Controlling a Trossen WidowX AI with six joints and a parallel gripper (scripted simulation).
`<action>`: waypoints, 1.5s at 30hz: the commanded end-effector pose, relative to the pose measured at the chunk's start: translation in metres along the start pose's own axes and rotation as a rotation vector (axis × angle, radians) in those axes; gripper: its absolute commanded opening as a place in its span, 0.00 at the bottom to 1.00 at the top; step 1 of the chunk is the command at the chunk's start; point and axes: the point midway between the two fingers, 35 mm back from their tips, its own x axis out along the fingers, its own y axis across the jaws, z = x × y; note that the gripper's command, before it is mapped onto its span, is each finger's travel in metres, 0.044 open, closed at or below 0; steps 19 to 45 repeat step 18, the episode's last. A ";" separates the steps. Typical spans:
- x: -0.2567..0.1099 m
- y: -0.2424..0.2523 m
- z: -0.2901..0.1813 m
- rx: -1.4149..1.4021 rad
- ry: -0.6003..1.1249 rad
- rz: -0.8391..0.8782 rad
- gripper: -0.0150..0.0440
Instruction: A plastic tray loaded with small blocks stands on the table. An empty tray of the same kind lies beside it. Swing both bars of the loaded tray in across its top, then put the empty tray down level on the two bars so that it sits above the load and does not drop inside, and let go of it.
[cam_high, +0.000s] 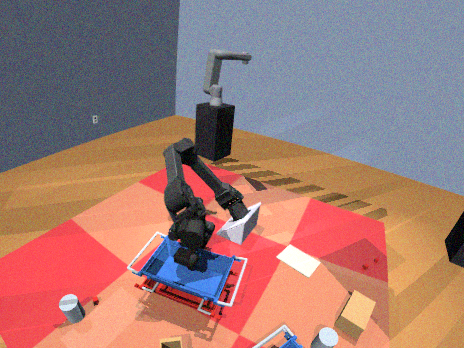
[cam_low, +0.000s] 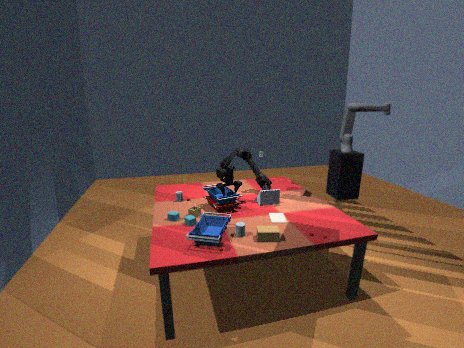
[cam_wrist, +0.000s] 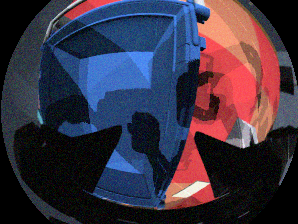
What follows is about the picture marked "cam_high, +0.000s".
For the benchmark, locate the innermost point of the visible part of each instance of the red plastic tray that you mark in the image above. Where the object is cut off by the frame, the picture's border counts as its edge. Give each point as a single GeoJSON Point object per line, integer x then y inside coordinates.
{"type": "Point", "coordinates": [183, 297]}

